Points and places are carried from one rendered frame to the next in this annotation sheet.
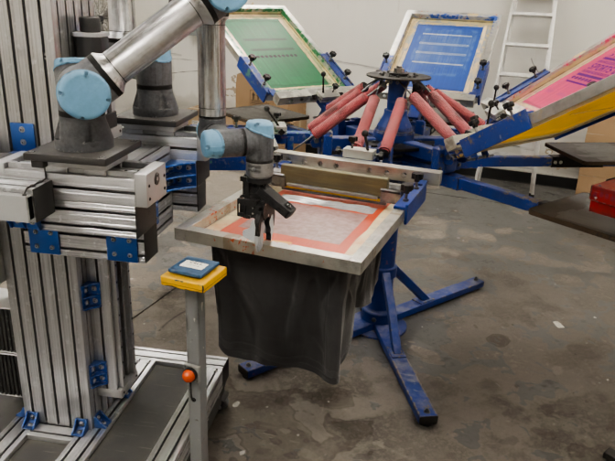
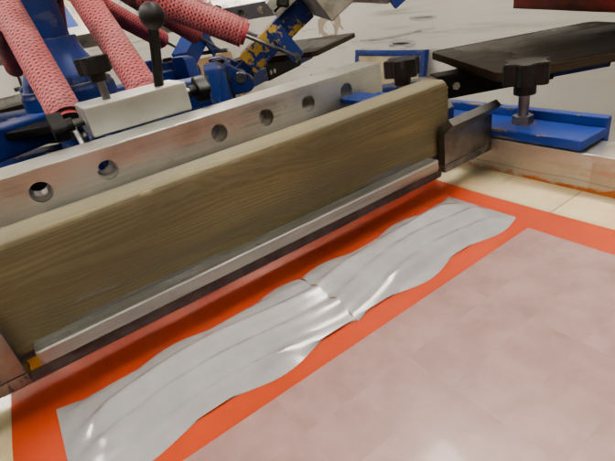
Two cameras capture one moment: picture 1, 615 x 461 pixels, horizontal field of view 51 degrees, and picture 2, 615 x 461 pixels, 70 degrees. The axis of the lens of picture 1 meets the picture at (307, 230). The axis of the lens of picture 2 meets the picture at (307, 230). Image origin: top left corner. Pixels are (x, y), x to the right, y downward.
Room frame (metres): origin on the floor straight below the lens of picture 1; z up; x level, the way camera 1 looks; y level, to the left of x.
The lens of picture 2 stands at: (2.03, 0.14, 1.15)
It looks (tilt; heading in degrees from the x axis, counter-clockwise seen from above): 28 degrees down; 309
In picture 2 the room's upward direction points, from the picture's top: 11 degrees counter-clockwise
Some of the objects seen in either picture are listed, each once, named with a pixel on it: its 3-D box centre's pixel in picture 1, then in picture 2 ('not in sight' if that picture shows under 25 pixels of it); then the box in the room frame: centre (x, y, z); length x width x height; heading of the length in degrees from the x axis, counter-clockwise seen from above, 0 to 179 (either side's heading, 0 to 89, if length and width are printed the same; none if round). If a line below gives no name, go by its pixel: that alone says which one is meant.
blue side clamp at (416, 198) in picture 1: (410, 201); (456, 135); (2.18, -0.36, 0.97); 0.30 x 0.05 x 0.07; 159
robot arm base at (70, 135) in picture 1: (83, 127); not in sight; (1.67, 0.60, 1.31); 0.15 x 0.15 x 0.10
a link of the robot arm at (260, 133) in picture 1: (258, 141); not in sight; (1.72, 0.14, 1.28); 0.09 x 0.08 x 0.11; 112
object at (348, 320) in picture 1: (361, 291); not in sight; (1.93, -0.19, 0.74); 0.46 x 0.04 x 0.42; 159
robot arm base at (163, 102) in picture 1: (155, 98); not in sight; (2.16, 0.52, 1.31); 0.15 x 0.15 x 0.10
